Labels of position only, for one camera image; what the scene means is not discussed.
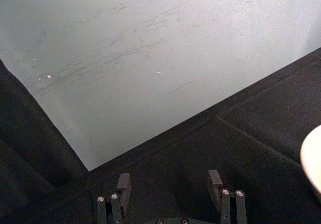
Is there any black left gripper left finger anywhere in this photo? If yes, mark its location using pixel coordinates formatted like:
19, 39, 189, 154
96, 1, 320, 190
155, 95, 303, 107
96, 172, 131, 224

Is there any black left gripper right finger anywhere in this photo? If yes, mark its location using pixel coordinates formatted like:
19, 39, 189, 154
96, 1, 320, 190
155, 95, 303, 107
207, 169, 248, 224

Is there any black table cloth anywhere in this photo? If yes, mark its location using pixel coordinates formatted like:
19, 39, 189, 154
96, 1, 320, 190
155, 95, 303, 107
0, 47, 321, 224

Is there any white bowl with leaf pattern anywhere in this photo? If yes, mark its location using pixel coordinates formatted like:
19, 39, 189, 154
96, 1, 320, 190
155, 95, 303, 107
300, 124, 321, 195

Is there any black curtain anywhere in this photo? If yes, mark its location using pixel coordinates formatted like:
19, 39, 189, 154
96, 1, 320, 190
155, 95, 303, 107
0, 58, 91, 192

